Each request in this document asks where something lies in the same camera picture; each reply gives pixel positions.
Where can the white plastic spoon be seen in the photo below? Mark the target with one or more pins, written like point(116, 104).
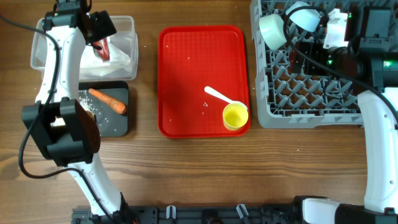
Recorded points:
point(211, 91)

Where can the red snack wrapper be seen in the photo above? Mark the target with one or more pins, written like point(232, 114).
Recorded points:
point(101, 50)

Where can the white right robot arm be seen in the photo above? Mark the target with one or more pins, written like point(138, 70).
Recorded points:
point(379, 111)

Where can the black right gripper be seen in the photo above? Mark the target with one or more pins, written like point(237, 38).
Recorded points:
point(313, 50)

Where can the grey dishwasher rack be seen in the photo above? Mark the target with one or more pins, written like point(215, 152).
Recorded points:
point(293, 93)

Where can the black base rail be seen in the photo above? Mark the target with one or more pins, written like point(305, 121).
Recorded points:
point(266, 214)

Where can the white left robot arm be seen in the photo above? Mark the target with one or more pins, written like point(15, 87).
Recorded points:
point(60, 127)

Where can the white rice pile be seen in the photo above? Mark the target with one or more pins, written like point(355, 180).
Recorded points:
point(87, 105)

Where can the white napkin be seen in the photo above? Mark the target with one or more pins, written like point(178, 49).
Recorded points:
point(90, 65)

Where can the green bowl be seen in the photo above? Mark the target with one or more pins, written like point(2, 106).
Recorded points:
point(271, 28)

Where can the light blue bowl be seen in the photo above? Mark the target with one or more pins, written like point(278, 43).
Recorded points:
point(307, 19)

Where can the orange carrot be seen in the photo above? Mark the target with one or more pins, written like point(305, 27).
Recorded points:
point(116, 105)

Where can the clear plastic bin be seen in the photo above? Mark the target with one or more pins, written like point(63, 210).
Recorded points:
point(72, 45)

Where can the black tray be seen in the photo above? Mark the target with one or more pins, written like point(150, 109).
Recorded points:
point(109, 123)

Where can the red serving tray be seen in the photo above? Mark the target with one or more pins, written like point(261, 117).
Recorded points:
point(189, 59)

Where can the yellow plastic cup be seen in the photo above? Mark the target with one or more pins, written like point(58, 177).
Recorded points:
point(235, 116)

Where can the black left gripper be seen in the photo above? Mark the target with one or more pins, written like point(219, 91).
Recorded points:
point(105, 26)

